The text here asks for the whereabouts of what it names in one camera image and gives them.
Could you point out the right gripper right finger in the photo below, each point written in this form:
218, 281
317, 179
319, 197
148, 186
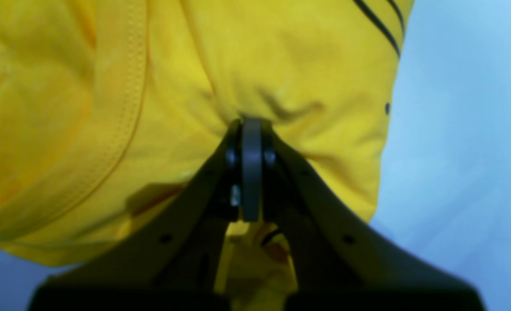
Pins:
340, 263

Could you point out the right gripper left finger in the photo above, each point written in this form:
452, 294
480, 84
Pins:
171, 263

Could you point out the yellow T-shirt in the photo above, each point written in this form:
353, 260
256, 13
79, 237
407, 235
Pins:
109, 107

